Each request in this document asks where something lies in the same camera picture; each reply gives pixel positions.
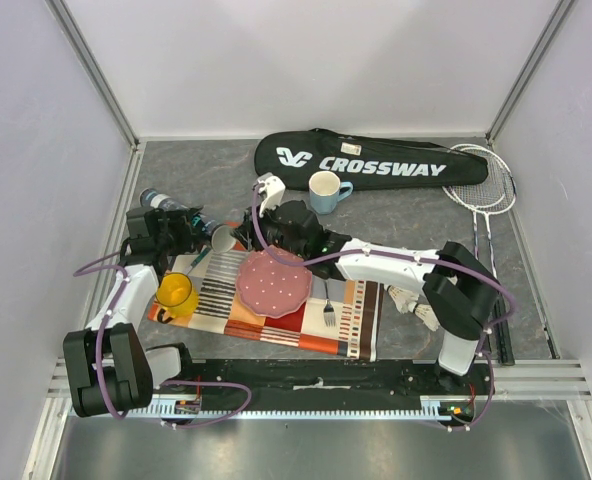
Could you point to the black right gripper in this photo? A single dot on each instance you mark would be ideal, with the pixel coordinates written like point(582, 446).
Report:
point(255, 232)

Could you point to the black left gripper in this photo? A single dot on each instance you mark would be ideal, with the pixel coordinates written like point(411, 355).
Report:
point(180, 221)

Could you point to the black shuttlecock tube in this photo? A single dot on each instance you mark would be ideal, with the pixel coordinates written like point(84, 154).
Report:
point(216, 234)

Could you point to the white feather shuttlecock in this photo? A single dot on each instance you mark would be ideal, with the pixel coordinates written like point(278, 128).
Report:
point(405, 300)
point(426, 314)

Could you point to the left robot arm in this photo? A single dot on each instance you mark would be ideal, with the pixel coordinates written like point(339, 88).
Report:
point(108, 370)

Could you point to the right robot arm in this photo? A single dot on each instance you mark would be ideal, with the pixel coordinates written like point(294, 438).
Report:
point(459, 289)

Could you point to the white badminton racket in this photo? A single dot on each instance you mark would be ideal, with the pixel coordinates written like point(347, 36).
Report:
point(476, 200)
point(491, 200)

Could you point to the pink dotted plate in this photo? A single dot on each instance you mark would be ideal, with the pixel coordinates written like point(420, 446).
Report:
point(272, 283)

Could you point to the yellow mug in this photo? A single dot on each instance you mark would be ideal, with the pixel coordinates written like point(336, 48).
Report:
point(176, 297)

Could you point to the blue ceramic mug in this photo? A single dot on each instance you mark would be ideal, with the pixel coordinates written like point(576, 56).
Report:
point(326, 190)

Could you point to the silver fork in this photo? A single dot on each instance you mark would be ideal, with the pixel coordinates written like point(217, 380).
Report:
point(329, 314)

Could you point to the colourful patchwork placemat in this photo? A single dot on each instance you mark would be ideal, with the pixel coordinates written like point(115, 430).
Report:
point(357, 306)

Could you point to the black Crossway racket bag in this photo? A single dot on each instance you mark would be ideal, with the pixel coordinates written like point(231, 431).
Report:
point(368, 163)

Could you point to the teal handled knife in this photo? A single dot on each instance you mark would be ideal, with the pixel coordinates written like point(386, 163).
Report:
point(195, 262)

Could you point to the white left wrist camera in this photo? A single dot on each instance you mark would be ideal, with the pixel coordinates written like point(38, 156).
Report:
point(137, 222)

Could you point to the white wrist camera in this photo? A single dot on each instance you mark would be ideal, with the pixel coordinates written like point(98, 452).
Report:
point(268, 191)
point(137, 222)

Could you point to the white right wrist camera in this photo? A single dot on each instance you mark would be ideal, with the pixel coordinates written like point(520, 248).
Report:
point(268, 191)

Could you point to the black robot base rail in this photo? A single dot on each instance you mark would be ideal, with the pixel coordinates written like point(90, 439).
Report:
point(318, 386)

